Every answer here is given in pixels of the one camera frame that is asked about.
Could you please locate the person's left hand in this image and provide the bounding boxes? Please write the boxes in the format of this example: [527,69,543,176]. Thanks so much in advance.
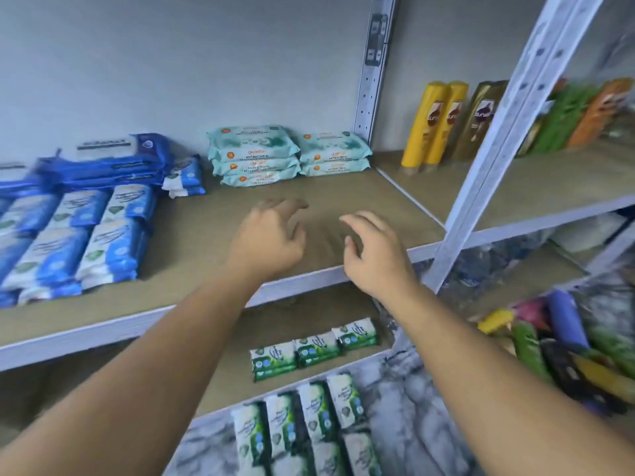
[226,198,309,286]

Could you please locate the person's right hand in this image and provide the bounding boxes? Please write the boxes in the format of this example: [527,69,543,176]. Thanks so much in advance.
[339,210,423,303]

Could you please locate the grey metal shelf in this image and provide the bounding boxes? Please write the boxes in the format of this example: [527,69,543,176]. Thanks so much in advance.
[0,0,635,432]

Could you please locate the group of green pine packets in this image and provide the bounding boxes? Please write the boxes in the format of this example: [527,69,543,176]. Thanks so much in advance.
[231,372,385,476]

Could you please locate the group of blue wipe packets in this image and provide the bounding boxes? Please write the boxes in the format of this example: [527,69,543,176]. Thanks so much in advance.
[0,155,210,309]

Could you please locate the person's left forearm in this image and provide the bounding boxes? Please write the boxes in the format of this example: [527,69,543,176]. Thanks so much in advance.
[0,267,259,476]

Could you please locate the person's right forearm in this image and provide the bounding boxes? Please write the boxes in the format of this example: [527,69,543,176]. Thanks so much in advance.
[382,287,635,476]

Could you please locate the water bottles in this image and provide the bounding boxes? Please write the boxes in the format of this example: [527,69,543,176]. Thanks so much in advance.
[441,233,545,290]

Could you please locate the yellow bottle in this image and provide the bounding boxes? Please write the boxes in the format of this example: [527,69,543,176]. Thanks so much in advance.
[476,309,517,336]
[402,82,448,175]
[425,82,470,173]

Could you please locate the pink bottle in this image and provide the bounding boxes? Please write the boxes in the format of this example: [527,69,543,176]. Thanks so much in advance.
[514,297,552,333]

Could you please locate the dark brown bottle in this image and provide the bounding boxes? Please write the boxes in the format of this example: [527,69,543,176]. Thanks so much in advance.
[451,81,509,163]

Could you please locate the blue bottle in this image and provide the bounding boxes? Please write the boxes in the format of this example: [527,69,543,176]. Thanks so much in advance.
[546,289,591,353]

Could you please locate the white box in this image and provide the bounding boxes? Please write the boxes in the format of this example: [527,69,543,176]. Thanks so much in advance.
[550,213,631,256]

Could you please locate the short green bottle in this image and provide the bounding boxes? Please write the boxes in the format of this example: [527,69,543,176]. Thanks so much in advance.
[587,330,635,377]

